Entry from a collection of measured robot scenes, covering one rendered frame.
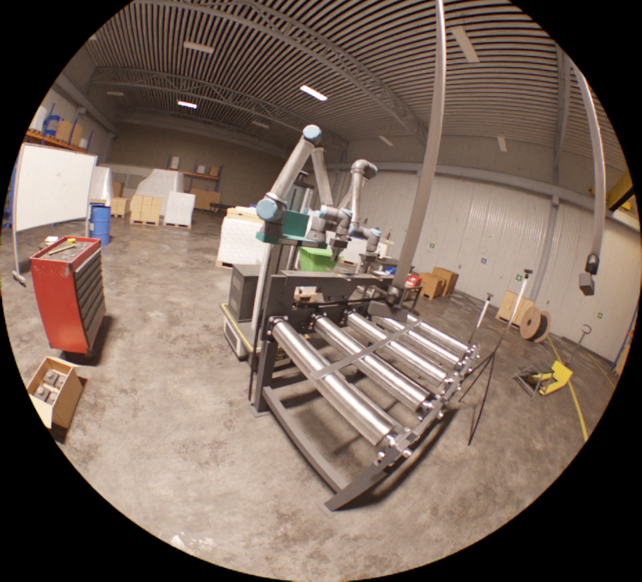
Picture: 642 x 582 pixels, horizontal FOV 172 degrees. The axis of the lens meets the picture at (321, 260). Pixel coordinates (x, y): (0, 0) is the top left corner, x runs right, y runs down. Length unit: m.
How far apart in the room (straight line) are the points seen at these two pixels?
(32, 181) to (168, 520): 4.15
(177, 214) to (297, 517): 8.93
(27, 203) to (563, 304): 15.37
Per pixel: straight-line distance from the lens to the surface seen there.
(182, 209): 8.97
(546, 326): 7.65
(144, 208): 8.91
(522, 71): 9.28
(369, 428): 0.83
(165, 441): 1.72
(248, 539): 1.51
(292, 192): 1.93
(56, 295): 2.03
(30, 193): 4.30
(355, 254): 8.27
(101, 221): 5.72
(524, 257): 11.23
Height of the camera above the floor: 1.51
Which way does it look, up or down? 11 degrees down
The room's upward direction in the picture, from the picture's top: 14 degrees clockwise
